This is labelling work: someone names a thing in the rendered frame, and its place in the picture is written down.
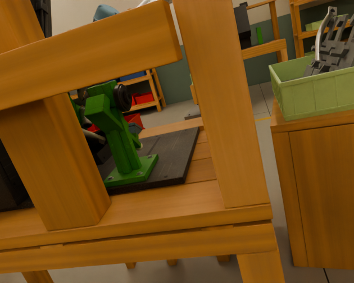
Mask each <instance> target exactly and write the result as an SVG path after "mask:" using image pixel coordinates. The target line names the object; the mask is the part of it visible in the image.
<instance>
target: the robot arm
mask: <svg viewBox="0 0 354 283"><path fill-rule="evenodd" d="M153 1H156V0H144V1H143V2H142V3H141V4H140V5H139V6H142V5H144V4H147V3H150V2H153ZM164 1H166V2H168V3H169V4H171V3H172V0H164ZM139 6H138V7H139ZM118 13H119V11H118V10H116V9H115V8H113V7H111V6H109V5H106V4H100V5H99V6H98V7H97V9H96V12H95V15H94V17H93V22H95V21H98V20H101V19H104V18H107V17H110V16H112V15H115V14H118ZM103 83H106V81H105V82H103ZM103 83H99V84H103ZM99 84H95V85H99ZM95 85H91V86H88V87H85V88H81V89H77V90H76V91H77V94H78V98H79V100H80V101H81V102H83V101H85V100H86V99H87V98H89V94H88V92H87V89H88V88H90V87H93V86H95ZM84 91H85V95H84Z"/></svg>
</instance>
